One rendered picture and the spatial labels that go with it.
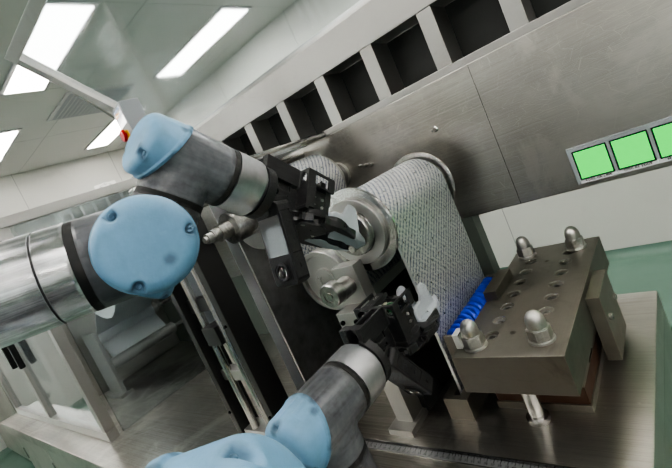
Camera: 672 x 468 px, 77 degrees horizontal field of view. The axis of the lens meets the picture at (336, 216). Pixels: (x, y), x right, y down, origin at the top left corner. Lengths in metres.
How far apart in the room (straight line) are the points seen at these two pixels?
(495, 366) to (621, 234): 2.84
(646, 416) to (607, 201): 2.72
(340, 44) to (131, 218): 0.80
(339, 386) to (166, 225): 0.28
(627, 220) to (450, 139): 2.57
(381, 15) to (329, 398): 0.77
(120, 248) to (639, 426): 0.65
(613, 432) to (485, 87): 0.60
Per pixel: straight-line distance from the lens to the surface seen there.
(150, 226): 0.33
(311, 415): 0.49
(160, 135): 0.48
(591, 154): 0.89
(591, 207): 3.41
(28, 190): 6.33
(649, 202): 3.38
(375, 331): 0.59
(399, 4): 0.98
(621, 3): 0.87
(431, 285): 0.75
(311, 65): 1.11
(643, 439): 0.71
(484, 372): 0.69
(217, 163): 0.50
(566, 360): 0.64
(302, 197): 0.58
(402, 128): 0.99
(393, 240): 0.68
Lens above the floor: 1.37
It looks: 6 degrees down
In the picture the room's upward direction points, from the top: 24 degrees counter-clockwise
